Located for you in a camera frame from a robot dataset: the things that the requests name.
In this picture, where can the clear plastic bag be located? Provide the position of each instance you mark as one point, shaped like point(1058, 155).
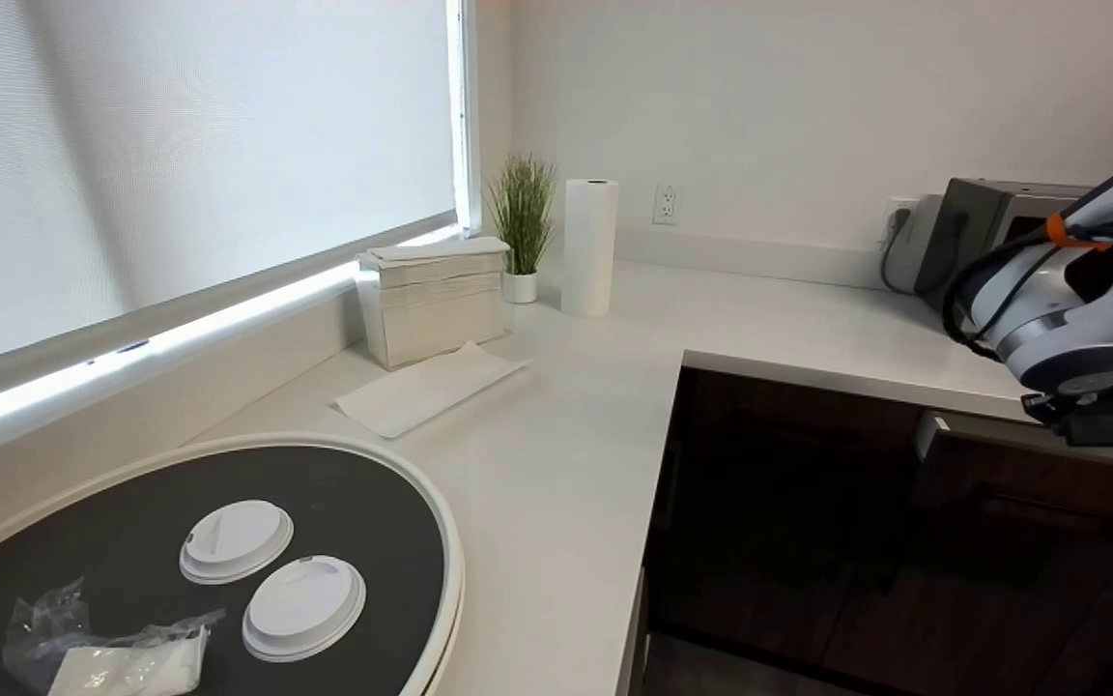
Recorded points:
point(117, 664)

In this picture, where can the flat white napkin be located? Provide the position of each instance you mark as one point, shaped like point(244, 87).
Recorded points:
point(422, 394)

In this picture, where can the white napkin dispenser box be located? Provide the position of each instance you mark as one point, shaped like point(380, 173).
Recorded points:
point(435, 311)

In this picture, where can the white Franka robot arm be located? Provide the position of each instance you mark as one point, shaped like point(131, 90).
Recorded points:
point(1101, 322)

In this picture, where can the white roller blind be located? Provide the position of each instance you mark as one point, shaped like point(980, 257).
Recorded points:
point(194, 131)

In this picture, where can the white paper towel roll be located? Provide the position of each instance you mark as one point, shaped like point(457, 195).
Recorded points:
point(588, 246)

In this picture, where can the wood lower drawer front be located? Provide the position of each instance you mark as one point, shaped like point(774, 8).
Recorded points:
point(1034, 581)

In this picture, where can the wood drawer with white interior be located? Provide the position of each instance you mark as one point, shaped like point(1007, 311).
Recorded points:
point(930, 435)

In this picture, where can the white wall outlet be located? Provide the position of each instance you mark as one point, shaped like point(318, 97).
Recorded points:
point(668, 206)

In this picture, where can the grey black countertop appliance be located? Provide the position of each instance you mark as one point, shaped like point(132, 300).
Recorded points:
point(957, 238)

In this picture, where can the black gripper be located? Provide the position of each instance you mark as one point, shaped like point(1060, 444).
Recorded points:
point(1102, 425)

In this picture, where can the round black tray white rim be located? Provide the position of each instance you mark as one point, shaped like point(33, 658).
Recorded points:
point(132, 518)

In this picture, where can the white cup lid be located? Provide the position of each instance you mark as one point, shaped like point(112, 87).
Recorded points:
point(238, 542)
point(302, 608)

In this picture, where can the small green potted plant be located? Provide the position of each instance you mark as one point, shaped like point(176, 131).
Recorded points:
point(525, 215)

